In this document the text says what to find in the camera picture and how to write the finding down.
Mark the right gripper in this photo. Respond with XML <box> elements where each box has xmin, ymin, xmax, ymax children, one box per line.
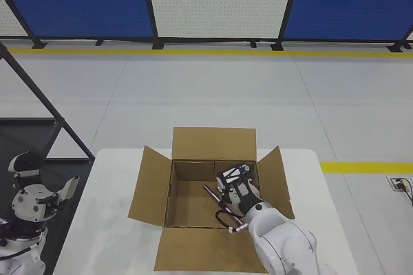
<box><xmin>217</xmin><ymin>184</ymin><xmax>273</xmax><ymax>216</ymax></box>

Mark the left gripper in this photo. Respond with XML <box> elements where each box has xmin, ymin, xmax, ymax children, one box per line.
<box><xmin>1</xmin><ymin>175</ymin><xmax>81</xmax><ymax>239</ymax></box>

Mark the thin metal rod with black loop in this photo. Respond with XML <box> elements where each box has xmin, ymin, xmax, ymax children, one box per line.
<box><xmin>202</xmin><ymin>184</ymin><xmax>249</xmax><ymax>235</ymax></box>

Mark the large brown cardboard carton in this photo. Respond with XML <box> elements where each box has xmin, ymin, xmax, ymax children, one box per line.
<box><xmin>127</xmin><ymin>126</ymin><xmax>296</xmax><ymax>274</ymax></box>

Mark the white power strip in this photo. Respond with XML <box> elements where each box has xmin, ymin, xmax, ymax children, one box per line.
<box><xmin>386</xmin><ymin>175</ymin><xmax>409</xmax><ymax>193</ymax></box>

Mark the blue partition panel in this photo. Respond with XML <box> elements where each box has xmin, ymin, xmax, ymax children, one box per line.
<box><xmin>5</xmin><ymin>0</ymin><xmax>156</xmax><ymax>49</ymax></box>
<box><xmin>271</xmin><ymin>0</ymin><xmax>413</xmax><ymax>53</ymax></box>

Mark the black metal frame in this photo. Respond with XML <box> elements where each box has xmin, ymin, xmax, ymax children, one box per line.
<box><xmin>0</xmin><ymin>40</ymin><xmax>96</xmax><ymax>164</ymax></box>

